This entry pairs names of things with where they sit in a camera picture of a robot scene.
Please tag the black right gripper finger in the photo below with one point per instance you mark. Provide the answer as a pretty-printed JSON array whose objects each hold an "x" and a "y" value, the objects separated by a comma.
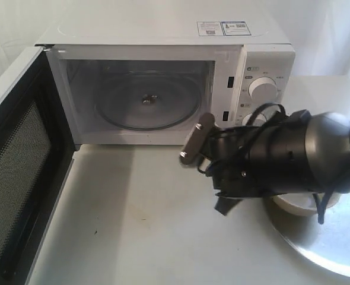
[{"x": 226, "y": 203}]

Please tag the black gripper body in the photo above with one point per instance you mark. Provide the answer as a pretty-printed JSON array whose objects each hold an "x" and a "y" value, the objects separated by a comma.
[{"x": 223, "y": 155}]

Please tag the cream ceramic bowl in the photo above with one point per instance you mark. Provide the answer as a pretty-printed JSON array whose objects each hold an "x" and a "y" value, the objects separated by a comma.
[{"x": 294, "y": 205}]

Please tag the white microwave door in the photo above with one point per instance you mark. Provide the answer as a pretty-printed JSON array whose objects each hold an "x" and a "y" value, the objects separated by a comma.
[{"x": 36, "y": 149}]

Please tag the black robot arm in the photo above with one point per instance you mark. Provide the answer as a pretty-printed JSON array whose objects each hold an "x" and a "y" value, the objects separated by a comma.
[{"x": 288, "y": 154}]

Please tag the glass microwave turntable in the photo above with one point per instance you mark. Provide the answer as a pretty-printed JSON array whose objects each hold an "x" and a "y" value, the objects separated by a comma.
[{"x": 148, "y": 101}]

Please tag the white microwave oven body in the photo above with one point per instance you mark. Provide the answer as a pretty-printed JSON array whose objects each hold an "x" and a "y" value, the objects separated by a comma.
[{"x": 83, "y": 54}]

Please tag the upper white control knob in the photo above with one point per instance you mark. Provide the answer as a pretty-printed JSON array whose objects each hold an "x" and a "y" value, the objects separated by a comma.
[{"x": 263, "y": 89}]

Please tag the round silver metal tray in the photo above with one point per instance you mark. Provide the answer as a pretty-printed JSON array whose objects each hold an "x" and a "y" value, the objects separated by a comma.
[{"x": 326, "y": 245}]

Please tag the warning label sticker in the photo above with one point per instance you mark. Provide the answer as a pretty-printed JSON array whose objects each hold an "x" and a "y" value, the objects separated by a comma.
[{"x": 223, "y": 28}]

